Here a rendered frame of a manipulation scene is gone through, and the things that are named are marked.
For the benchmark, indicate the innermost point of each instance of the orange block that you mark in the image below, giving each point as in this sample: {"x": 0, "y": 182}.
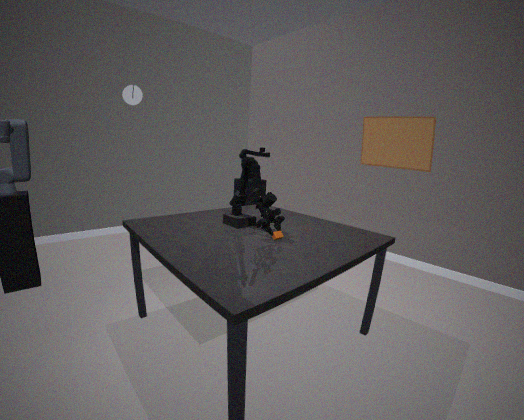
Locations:
{"x": 277, "y": 235}

